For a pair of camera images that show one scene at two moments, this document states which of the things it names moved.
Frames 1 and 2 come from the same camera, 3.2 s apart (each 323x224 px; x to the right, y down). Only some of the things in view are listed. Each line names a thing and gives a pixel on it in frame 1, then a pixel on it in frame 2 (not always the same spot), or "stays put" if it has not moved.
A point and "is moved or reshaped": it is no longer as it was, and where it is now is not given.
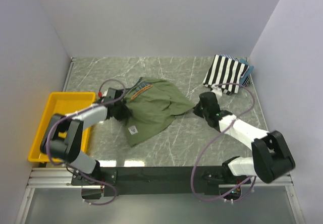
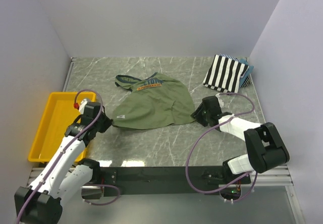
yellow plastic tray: (62, 103) stays put
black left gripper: (125, 110) -> (108, 121)
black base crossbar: (133, 180) stays put
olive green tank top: (152, 104) is moved or reshaped
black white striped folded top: (224, 70) stays put
